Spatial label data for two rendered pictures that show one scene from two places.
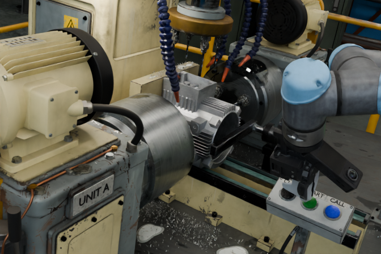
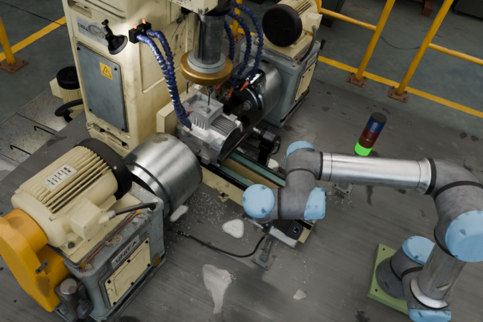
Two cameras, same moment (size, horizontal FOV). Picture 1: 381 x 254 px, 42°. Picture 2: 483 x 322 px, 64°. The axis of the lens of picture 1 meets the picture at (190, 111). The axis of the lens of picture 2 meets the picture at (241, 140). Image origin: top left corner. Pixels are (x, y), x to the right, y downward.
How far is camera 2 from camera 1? 56 cm
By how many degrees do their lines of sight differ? 23
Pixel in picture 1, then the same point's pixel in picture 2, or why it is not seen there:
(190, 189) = (206, 175)
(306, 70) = (256, 198)
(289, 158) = not seen: hidden behind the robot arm
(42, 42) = (75, 172)
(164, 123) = (178, 166)
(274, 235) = not seen: hidden behind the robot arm
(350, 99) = (286, 215)
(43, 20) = (85, 61)
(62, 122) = (95, 229)
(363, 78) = (295, 203)
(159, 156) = (174, 193)
